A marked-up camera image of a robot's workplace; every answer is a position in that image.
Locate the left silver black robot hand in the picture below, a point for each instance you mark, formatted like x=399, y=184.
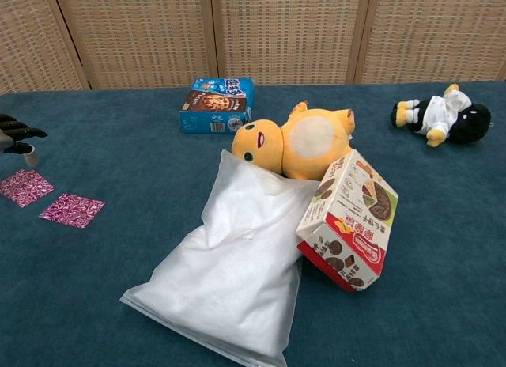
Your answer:
x=13, y=133

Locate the pink patterned square card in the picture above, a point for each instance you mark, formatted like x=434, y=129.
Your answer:
x=25, y=187
x=72, y=210

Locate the blue chocolate cookie box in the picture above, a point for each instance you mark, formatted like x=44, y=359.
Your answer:
x=215, y=106

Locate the white plastic bag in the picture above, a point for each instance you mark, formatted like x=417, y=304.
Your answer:
x=229, y=264

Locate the woven bamboo folding screen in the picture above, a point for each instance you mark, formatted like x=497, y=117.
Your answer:
x=276, y=35

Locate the yellow plush dinosaur toy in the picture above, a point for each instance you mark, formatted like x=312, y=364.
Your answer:
x=312, y=141

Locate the white red snack box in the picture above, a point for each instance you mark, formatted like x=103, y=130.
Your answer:
x=356, y=209

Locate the black penguin plush toy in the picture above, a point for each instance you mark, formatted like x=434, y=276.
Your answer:
x=470, y=123

